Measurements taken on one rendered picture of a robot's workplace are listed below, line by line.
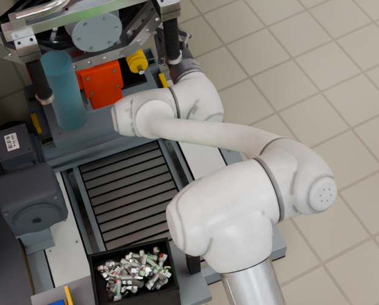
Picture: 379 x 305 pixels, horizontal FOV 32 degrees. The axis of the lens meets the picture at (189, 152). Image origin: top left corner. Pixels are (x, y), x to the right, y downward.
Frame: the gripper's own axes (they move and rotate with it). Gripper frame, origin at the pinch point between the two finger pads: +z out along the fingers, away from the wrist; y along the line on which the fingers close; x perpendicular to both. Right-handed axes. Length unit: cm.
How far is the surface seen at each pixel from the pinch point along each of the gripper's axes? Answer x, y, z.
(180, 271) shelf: 1, -27, -68
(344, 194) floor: -79, -11, -43
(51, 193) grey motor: 15, -49, -30
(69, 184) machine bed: -12, -69, -7
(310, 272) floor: -62, -28, -65
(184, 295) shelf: 2, -28, -75
